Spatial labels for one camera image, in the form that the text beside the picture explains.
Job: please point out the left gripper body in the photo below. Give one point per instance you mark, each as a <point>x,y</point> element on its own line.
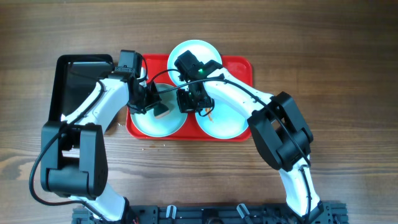
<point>148,98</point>

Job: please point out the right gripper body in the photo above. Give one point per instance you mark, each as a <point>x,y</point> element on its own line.
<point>193,106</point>

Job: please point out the green scouring sponge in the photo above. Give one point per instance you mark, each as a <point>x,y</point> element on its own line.
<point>161,110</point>

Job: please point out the light blue plate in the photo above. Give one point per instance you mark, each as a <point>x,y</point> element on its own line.
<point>164,126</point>
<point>203,51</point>
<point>222,123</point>

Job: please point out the light blue plate top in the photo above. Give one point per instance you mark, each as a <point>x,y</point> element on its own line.
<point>203,51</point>

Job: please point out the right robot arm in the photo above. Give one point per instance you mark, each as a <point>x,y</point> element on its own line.
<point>281,135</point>

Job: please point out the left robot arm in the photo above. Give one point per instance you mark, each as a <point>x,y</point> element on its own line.
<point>72,163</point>

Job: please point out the red plastic tray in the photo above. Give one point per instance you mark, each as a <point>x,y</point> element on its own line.
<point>238,66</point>

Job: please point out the black rectangular tray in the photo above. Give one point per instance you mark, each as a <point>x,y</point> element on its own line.
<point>74,81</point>

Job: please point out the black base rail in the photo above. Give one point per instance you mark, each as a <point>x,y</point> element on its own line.
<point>324,212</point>

